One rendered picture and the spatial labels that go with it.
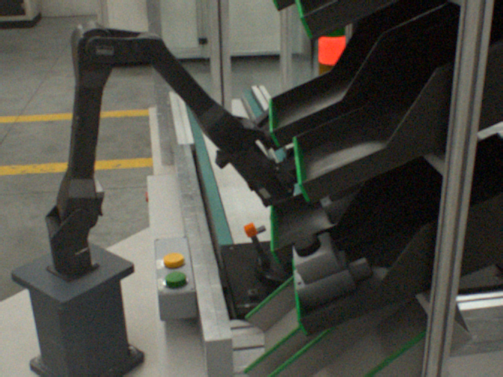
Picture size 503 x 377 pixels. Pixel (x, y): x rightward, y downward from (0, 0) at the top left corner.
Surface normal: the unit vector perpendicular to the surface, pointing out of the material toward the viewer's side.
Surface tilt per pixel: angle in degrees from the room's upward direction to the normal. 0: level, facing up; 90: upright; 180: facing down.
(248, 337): 90
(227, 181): 0
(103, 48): 90
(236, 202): 0
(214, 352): 90
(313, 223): 25
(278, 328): 45
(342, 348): 90
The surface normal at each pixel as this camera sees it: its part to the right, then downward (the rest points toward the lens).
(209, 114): 0.04, 0.02
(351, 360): -0.72, -0.63
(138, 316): -0.02, -0.91
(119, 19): 0.10, 0.42
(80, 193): 0.41, -0.13
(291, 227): -0.44, -0.82
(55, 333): -0.64, 0.33
